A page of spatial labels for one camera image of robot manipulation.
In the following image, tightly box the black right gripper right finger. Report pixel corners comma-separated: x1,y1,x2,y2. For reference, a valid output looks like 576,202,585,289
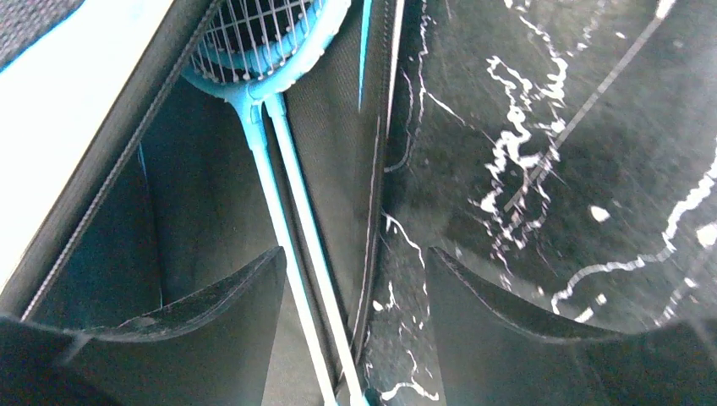
425,248,716,405

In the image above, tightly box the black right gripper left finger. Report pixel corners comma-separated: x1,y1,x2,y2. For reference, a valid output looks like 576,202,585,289
1,247,287,405

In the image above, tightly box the blue racket cover bag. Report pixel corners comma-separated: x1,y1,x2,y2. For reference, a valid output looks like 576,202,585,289
1,1,403,405

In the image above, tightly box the blue racket white grip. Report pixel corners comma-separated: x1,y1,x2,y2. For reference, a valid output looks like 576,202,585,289
183,1,350,405

